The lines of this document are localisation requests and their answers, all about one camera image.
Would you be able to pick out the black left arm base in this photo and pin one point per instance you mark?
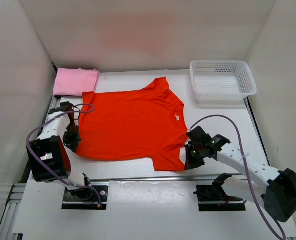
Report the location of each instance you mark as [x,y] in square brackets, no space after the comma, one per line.
[86,199]

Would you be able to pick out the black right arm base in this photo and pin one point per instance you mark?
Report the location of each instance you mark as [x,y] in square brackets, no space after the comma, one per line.
[213,198]

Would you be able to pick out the white plastic laundry basket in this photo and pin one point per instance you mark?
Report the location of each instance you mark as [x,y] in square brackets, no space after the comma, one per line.
[221,81]

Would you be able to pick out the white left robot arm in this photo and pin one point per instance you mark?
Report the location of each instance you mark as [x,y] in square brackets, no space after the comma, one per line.
[63,116]

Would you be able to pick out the aluminium table edge rail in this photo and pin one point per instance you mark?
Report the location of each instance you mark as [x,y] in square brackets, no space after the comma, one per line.
[163,178]

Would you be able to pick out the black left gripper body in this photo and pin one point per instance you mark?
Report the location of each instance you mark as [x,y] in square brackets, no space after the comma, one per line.
[71,136]

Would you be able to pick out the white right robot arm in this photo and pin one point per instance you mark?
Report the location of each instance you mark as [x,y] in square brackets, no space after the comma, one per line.
[273,189]

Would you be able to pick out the pink t shirt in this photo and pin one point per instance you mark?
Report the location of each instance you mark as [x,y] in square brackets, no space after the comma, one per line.
[73,82]

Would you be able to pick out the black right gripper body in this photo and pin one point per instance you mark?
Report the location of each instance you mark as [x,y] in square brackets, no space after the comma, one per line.
[194,157]

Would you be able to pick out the orange t shirt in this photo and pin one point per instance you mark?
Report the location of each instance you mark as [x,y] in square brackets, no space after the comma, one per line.
[131,125]

